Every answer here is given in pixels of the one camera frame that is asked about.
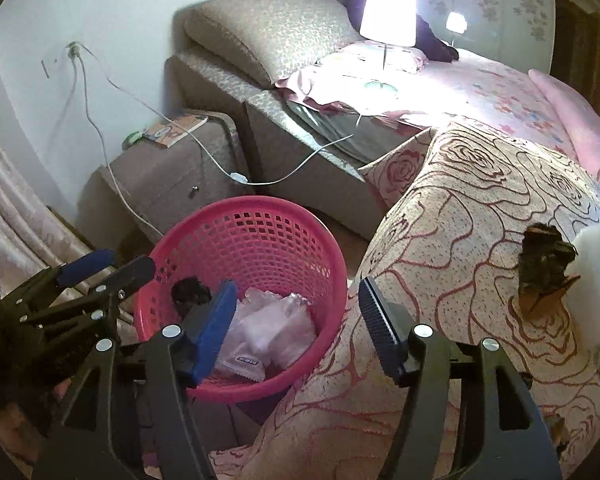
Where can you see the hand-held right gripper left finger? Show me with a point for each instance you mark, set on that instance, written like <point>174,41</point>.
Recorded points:
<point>212,330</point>

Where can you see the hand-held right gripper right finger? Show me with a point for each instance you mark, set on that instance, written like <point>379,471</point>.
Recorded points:
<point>380,330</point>

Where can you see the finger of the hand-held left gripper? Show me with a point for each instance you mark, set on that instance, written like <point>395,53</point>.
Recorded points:
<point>130,272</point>
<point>87,266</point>

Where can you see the white packet with blue label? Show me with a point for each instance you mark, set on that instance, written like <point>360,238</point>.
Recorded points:
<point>242,360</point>

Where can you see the clear plastic bag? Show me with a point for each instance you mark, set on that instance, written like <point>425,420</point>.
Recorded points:
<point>280,330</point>

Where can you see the red plastic mesh basket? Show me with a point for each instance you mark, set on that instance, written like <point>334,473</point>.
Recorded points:
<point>280,384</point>

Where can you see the brown patterned cloth piece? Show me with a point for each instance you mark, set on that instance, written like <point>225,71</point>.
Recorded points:
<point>545,260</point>

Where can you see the brown wrapper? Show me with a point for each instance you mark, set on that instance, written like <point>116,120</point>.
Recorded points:
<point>557,430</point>

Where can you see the beige patterned curtain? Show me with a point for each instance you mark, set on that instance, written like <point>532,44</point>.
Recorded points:
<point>25,230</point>

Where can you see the upholstered nightstand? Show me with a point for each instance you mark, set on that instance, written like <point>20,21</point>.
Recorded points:
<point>165,180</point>

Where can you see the rose patterned beige cloth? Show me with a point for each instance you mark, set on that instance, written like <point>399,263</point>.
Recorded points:
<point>455,240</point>

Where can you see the small green object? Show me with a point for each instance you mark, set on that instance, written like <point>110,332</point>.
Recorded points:
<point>131,138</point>

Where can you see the orange picture book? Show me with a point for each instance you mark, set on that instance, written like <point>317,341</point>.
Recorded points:
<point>175,130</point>

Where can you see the grey bed sheet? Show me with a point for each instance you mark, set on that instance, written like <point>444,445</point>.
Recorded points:
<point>340,135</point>

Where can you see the pink floral quilt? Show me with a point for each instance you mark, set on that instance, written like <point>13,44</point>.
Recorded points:
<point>480,95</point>

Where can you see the pink floral pillow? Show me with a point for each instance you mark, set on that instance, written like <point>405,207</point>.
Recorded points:
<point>405,60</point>

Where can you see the beige headboard cushion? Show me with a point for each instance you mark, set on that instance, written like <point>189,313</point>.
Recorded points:
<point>270,35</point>

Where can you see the folded pink blanket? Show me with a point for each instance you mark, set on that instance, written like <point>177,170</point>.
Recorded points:
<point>580,120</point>

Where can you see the dark purple cloth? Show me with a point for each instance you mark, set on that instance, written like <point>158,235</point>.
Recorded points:
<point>435,40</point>

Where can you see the white shade table lamp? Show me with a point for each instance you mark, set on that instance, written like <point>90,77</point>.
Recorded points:
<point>387,15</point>

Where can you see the brown wooden door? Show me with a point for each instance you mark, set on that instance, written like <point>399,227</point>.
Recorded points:
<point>575,50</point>

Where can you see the floral sliding door wardrobe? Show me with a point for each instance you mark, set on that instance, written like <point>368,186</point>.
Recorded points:
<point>505,10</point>

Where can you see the upholstered bed frame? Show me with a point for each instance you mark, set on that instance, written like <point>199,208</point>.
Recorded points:
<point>205,90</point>

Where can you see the white wall socket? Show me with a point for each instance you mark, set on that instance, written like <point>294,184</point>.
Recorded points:
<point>74,50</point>

